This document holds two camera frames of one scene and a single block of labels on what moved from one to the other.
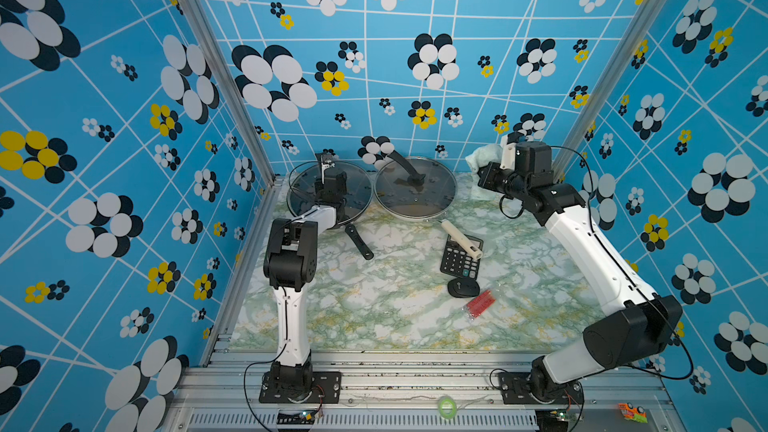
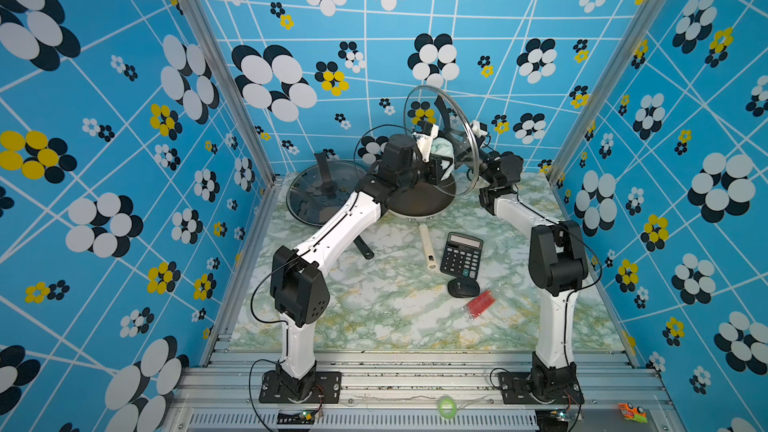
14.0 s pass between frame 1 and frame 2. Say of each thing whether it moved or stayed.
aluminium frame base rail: stayed
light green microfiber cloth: moved
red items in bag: stayed
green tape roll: stayed
